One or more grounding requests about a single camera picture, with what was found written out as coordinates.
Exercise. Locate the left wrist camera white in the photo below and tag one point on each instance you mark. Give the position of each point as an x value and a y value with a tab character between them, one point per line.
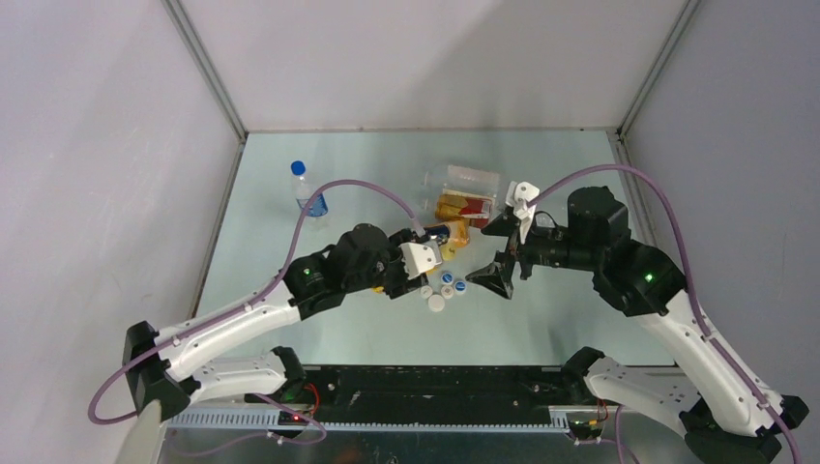
420	258

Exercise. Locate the yellow label bottle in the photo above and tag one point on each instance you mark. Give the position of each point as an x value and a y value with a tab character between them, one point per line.
448	251

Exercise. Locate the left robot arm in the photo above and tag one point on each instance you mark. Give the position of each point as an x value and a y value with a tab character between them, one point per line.
182	364

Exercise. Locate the clear bottle far back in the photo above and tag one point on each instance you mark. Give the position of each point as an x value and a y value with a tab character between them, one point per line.
461	178

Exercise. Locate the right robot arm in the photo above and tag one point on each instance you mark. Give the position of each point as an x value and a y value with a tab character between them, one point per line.
723	411

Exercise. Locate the white grey printed cap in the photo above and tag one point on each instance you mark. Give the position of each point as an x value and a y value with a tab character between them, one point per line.
447	291

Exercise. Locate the orange navy label bottle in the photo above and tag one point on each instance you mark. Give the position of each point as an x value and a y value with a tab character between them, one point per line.
454	230

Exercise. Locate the plain white cap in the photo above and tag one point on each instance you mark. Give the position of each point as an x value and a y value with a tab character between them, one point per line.
436	303

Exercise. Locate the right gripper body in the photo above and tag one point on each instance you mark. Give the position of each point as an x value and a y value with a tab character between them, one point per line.
544	246

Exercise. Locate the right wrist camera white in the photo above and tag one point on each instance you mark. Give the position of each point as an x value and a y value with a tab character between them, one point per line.
521	197

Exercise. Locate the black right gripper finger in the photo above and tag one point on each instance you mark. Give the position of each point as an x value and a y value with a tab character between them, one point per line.
497	276
504	225

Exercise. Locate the red gold label bottle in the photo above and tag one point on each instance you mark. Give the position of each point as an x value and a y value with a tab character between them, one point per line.
475	210

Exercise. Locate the crushed blue label bottle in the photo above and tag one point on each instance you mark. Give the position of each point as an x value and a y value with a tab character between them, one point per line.
303	190

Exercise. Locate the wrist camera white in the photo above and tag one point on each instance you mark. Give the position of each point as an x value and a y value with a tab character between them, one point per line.
420	258
521	197

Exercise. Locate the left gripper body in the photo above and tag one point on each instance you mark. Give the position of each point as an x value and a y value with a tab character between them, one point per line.
393	276

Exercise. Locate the solid blue cap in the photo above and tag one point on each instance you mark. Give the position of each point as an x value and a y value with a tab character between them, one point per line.
298	168

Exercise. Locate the white cap left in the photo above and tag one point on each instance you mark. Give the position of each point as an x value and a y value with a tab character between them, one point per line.
426	291

